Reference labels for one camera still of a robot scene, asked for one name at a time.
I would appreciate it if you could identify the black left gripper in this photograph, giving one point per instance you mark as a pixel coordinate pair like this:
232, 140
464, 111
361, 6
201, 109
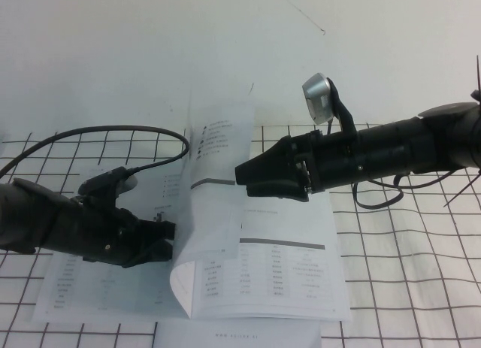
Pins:
109, 235

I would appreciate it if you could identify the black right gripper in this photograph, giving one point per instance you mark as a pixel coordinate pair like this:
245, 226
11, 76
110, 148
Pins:
330, 156

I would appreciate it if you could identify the white product catalogue book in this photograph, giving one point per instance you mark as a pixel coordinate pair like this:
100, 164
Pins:
285, 273

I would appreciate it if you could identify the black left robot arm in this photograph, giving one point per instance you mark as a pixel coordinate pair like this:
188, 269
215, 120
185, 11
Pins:
34, 216

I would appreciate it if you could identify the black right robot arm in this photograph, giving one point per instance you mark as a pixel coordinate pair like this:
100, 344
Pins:
432, 141

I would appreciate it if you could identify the white booklet with web address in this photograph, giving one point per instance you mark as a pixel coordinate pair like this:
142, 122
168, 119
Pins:
240, 336

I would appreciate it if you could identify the white black-grid tablecloth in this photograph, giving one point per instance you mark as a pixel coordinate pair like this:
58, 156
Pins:
413, 269

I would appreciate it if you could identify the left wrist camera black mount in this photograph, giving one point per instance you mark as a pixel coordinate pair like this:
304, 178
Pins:
101, 180

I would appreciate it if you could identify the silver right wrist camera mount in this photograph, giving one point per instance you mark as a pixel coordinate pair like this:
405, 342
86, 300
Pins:
317, 98

